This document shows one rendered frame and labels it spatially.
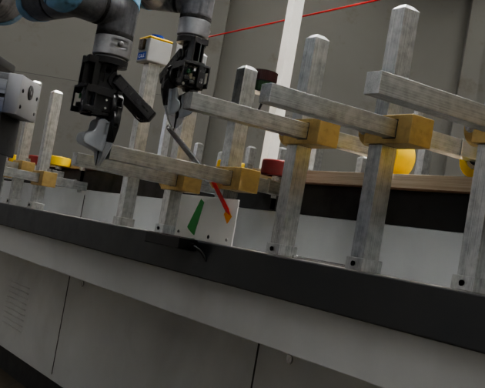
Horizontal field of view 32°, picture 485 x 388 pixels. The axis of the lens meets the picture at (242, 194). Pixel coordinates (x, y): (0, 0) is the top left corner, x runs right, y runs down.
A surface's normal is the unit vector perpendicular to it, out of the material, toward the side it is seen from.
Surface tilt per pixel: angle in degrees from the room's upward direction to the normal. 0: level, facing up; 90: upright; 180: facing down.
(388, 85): 90
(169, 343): 90
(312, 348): 90
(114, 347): 90
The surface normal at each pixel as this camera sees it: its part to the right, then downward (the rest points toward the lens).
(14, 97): -0.05, -0.07
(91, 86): 0.53, 0.05
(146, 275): -0.83, -0.18
